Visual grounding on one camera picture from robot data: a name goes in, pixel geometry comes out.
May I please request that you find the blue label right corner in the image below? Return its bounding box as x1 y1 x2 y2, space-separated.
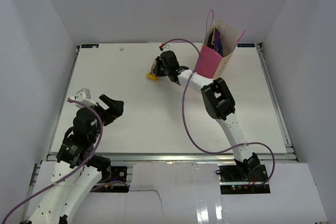
237 43 255 48

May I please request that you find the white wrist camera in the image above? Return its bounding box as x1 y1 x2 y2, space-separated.
159 43 170 51
68 88 96 106

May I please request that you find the blue label left corner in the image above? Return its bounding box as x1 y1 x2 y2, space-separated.
80 44 99 49

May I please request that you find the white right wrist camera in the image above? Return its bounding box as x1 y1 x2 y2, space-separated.
159 43 170 51

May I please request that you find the aluminium front rail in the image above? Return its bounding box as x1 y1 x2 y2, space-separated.
47 153 297 162

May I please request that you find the blue purple cookie bag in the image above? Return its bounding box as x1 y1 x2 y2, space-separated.
206 27 224 57

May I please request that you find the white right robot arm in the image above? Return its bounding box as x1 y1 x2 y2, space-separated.
151 50 260 182

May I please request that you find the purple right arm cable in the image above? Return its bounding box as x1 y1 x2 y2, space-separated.
159 38 276 188

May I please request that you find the pink cream paper bag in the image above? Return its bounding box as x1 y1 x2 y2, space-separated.
195 20 245 79

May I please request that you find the blue label corner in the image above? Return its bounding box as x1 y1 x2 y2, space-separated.
80 44 99 49
237 43 255 48

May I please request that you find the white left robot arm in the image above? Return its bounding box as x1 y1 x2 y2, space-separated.
25 90 124 223

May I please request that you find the yellow candy pack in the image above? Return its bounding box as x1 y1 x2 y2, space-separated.
146 60 158 81

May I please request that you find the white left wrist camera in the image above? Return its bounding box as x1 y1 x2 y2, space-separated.
68 88 96 106

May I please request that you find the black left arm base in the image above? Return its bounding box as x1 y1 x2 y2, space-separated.
91 164 129 193

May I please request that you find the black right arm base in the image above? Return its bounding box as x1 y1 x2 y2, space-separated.
215 165 271 195

